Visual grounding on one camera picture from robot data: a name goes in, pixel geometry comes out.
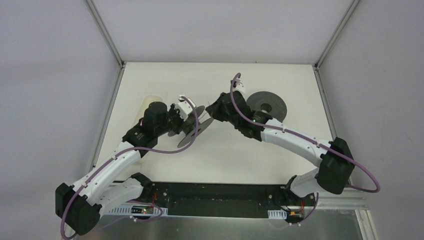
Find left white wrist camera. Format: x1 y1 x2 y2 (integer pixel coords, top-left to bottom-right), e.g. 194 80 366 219
175 95 196 120

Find white plastic tray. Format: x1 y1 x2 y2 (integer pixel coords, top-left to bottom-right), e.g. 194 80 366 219
132 94 163 126

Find black spool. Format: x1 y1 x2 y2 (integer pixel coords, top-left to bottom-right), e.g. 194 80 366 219
167 105 214 148
246 91 288 122

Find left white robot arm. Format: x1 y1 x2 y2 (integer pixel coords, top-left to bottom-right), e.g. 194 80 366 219
55 95 200 240

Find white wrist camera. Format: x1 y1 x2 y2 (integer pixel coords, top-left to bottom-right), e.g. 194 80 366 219
175 95 196 120
231 77 246 95

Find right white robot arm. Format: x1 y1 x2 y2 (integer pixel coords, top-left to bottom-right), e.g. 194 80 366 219
206 91 355 205

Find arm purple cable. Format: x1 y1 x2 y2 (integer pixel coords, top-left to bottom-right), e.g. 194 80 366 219
229 72 381 229
59 96 200 240

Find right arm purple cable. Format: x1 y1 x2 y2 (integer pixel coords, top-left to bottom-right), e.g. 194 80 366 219
229 72 381 229

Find right white cable duct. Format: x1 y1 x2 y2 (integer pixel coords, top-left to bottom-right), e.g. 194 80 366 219
267 209 287 220

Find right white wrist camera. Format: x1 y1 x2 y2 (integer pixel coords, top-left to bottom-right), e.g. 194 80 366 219
231 77 246 95

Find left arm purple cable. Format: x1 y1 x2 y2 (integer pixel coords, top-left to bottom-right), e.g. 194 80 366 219
59 96 200 240

